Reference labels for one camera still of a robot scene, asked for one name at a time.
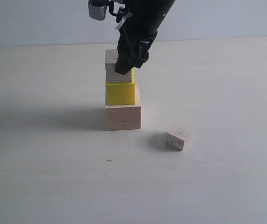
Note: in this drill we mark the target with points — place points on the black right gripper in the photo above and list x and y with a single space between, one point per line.
139 31

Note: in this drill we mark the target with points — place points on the medium layered wooden cube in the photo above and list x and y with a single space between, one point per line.
111 75

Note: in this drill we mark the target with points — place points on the yellow cube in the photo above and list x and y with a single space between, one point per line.
121 93

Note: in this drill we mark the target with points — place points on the large wooden cube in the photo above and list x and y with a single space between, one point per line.
124 117

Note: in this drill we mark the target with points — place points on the small wooden cube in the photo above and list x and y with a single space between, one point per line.
177 136

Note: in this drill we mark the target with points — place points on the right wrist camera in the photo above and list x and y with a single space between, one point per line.
97 9

